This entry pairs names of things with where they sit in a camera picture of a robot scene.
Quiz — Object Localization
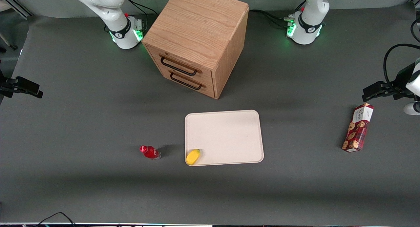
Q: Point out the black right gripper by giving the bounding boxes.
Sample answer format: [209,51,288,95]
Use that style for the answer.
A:
[0,70,44,99]

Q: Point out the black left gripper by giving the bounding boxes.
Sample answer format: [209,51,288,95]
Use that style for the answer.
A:
[362,63,417,102]

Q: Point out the red coke bottle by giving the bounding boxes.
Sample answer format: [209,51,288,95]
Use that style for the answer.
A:
[139,145,162,160]

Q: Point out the beige rectangular plastic tray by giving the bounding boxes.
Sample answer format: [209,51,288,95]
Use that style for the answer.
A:
[185,110,264,167]

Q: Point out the red tartan cookie box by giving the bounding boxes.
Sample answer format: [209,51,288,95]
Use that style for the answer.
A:
[341,103,375,153]

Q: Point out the wooden drawer front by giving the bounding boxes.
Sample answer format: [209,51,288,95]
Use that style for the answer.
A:
[146,44,214,87]
[157,67,216,99]

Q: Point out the yellow toy lemon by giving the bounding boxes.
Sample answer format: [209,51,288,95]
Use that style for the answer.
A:
[186,149,201,165]

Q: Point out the oak wooden drawer cabinet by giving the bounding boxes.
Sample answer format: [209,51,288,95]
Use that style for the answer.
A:
[142,0,249,100]

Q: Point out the black looped gripper cable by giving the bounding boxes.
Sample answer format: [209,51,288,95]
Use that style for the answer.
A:
[383,43,420,87]

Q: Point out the black cable at table edge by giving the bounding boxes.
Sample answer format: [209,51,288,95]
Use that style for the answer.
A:
[410,12,420,43]

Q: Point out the aluminium frame profile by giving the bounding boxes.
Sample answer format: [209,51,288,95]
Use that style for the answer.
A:
[0,0,34,20]

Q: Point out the thin black floor cable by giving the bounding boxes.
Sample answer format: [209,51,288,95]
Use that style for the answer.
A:
[32,212,76,227]

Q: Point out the black left arm base cables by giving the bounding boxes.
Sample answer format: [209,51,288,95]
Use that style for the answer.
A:
[248,0,306,29]

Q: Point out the black right arm base cable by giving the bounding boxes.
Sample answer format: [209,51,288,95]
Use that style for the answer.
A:
[124,0,158,17]

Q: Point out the black metal drawer handle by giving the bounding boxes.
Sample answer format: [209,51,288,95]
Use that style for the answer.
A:
[160,56,199,77]
[170,73,202,91]

